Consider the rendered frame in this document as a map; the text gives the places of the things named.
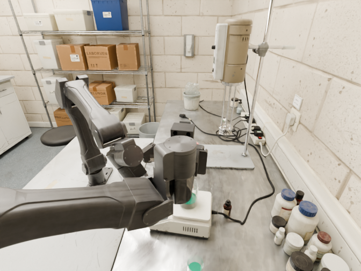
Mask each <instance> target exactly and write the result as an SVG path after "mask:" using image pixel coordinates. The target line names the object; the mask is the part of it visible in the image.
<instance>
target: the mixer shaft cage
mask: <svg viewBox="0 0 361 271"><path fill-rule="evenodd" d="M226 88H227V86H225V93H224V98H223V108H222V118H221V124H220V125H219V133H220V134H221V135H223V136H229V135H231V134H232V129H233V126H232V119H233V111H234V103H235V95H236V87H235V91H234V99H233V107H232V115H231V120H230V124H227V121H228V112H229V104H230V95H231V92H232V87H229V97H228V106H227V115H226V123H222V122H223V113H224V107H225V98H226Z"/></svg>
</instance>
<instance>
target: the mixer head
mask: <svg viewBox="0 0 361 271"><path fill-rule="evenodd" d="M252 23H253V21H252V19H246V18H233V19H226V20H225V23H224V24H217V25H216V29H215V44H214V45H212V49H214V58H213V69H212V74H213V77H214V79H215V80H220V81H221V83H222V84H223V85H225V86H229V87H237V86H239V85H240V84H242V82H243V81H244V78H245V73H246V66H247V64H246V61H247V55H248V47H249V40H250V34H251V31H252Z"/></svg>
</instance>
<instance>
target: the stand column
mask: <svg viewBox="0 0 361 271"><path fill-rule="evenodd" d="M274 3H275V0H270V5H269V11H268V17H267V21H266V27H265V33H264V39H263V42H267V40H268V35H269V29H270V24H271V18H272V12H273V7H274ZM263 61H264V57H261V56H260V60H259V66H258V72H257V78H256V84H255V90H254V95H253V99H252V105H251V111H250V117H249V123H248V129H247V135H246V140H245V144H244V150H243V153H242V156H243V157H247V153H246V152H247V147H248V141H249V136H250V130H251V124H252V119H253V115H254V109H255V104H256V98H257V93H258V87H259V81H260V78H261V72H262V67H263Z"/></svg>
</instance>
